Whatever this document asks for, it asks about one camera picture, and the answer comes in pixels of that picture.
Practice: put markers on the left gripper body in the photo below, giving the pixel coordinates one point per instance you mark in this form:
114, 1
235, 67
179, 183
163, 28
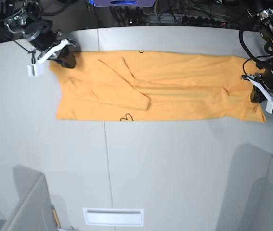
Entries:
265, 79

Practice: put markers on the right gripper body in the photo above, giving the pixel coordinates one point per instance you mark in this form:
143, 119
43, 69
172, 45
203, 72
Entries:
50, 45

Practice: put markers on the yellow T-shirt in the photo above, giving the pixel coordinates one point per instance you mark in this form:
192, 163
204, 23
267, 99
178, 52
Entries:
155, 86

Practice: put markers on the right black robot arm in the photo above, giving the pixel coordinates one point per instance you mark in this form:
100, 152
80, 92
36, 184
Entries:
29, 21

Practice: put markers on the blue purple box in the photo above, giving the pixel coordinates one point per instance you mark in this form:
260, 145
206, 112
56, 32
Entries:
129, 3

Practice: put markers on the black power strip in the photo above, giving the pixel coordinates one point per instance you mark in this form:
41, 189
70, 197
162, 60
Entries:
200, 21

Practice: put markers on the grey left partition panel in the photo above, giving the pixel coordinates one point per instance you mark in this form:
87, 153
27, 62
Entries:
26, 204

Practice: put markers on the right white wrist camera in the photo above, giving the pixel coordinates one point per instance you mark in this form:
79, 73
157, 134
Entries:
37, 67

